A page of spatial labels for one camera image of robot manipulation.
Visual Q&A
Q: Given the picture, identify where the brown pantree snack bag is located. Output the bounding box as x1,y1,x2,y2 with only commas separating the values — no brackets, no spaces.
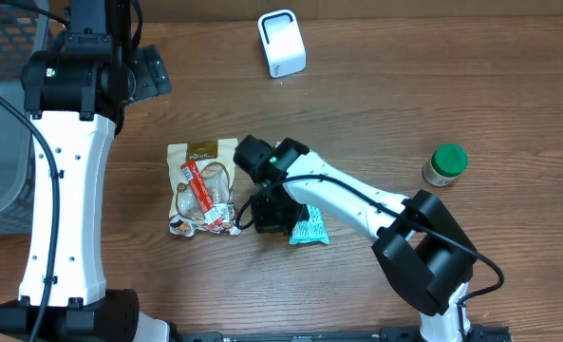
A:
167,138,240,238

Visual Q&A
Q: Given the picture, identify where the grey plastic mesh basket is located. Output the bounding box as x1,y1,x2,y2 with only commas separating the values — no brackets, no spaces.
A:
0,4,51,235

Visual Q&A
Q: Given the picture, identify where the white barcode scanner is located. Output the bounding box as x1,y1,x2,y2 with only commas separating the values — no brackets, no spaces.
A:
257,9,307,79

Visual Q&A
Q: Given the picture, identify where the green lid jar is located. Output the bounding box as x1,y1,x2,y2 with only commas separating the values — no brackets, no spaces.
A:
422,143,469,186

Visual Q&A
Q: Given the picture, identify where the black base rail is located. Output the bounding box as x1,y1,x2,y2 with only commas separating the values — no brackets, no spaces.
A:
177,325,513,342

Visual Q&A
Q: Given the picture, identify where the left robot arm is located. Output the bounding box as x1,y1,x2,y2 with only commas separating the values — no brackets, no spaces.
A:
0,1,178,342

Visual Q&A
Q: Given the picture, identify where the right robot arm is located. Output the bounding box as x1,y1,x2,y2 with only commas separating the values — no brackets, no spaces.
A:
234,135,476,341

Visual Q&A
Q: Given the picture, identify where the teal snack packet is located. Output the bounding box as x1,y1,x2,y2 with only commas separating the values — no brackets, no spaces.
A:
289,205,329,245

